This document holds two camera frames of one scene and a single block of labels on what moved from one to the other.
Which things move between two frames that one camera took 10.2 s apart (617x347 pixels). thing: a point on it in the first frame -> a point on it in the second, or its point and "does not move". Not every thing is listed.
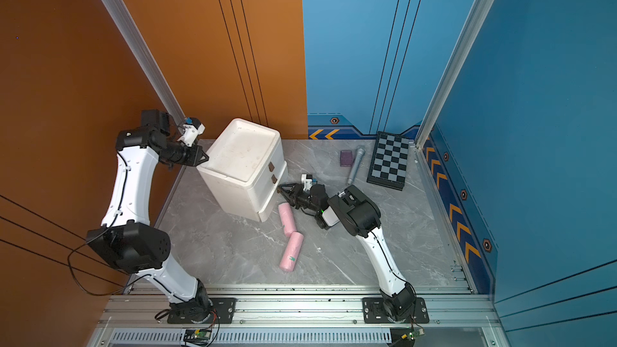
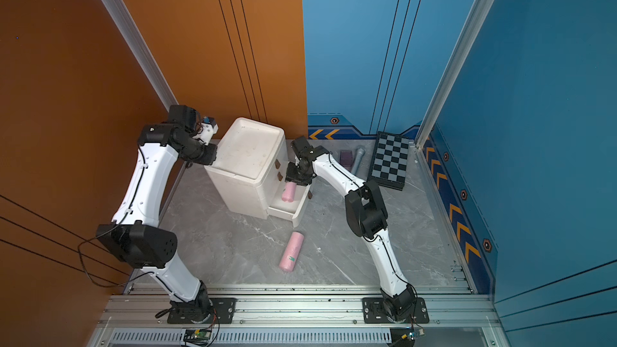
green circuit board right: x=413 y=334 does not move
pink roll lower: x=292 y=251 does not move
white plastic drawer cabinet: x=247 y=169 does not move
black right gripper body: x=302 y=198 -> x=297 y=173
